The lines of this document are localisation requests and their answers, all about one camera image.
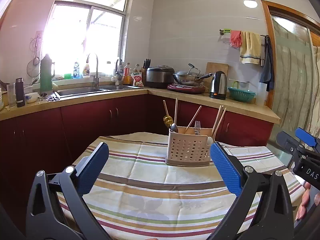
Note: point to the silver metal fork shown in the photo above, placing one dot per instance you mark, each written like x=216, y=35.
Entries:
x=197, y=128

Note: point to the chrome sink faucet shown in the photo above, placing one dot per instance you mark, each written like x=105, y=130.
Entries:
x=96, y=75

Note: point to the beige perforated utensil caddy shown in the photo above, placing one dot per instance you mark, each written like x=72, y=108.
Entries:
x=188, y=149

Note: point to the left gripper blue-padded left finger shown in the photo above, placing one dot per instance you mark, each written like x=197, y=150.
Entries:
x=45, y=218

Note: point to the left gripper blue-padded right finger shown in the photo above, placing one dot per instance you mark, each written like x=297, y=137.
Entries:
x=273, y=218

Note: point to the pink rubber gloves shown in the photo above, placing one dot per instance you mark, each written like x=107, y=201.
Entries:
x=235, y=39

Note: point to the knife block with knives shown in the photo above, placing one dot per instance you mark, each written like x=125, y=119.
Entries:
x=146, y=65

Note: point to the white ceramic spoon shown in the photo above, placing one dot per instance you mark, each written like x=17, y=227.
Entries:
x=210, y=141

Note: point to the dark travel mug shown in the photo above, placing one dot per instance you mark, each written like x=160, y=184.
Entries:
x=19, y=91

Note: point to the steel wok with lid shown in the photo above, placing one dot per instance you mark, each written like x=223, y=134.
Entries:
x=192, y=77

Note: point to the green thermos flask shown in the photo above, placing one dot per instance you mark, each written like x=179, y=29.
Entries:
x=46, y=74

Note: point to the dish soap spray bottle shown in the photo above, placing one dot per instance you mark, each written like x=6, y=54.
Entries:
x=86, y=70

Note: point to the wooden cutting board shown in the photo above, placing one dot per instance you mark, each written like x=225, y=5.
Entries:
x=213, y=67

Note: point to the stainless steel sink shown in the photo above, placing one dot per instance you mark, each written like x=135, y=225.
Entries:
x=91, y=90

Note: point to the gold metal spoon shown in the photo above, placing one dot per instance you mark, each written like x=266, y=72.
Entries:
x=168, y=121

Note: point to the orange sauce bottle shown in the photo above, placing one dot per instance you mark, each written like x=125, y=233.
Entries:
x=127, y=79

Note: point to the yellow hanging towel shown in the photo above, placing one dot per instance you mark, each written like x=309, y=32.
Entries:
x=250, y=50

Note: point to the person's right hand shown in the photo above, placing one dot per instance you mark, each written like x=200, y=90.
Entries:
x=305, y=200

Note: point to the clear drinking glass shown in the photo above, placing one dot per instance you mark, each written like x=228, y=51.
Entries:
x=11, y=94

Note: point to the red white snack bag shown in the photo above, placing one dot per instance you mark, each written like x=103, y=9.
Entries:
x=137, y=79

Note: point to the silver metal spoon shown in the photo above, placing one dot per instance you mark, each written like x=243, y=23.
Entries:
x=174, y=127

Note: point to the hanging mesh strainer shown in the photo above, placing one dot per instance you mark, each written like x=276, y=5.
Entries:
x=33, y=67

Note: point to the red induction cooktop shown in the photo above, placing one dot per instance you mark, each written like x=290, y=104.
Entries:
x=186, y=89

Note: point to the translucent plastic container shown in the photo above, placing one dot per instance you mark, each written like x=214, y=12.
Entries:
x=261, y=94

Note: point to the wooden framed glass door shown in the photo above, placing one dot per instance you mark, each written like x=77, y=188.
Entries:
x=294, y=38

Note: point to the black rice cooker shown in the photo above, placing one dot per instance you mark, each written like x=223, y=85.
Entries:
x=159, y=76

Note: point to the dark red kitchen cabinets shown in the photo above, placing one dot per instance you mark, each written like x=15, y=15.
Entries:
x=51, y=139

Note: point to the teal plastic colander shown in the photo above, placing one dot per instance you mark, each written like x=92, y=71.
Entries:
x=241, y=95

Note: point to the striped tablecloth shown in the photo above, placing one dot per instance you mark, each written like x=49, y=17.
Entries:
x=138, y=195

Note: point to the stainless electric kettle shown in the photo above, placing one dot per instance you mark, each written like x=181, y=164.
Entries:
x=218, y=89

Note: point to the dark blue hanging cloth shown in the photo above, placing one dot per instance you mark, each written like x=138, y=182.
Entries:
x=267, y=76

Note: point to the white blue ceramic bowl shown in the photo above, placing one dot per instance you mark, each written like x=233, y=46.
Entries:
x=31, y=97

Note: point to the blue label bottle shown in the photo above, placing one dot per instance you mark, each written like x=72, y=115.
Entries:
x=76, y=70

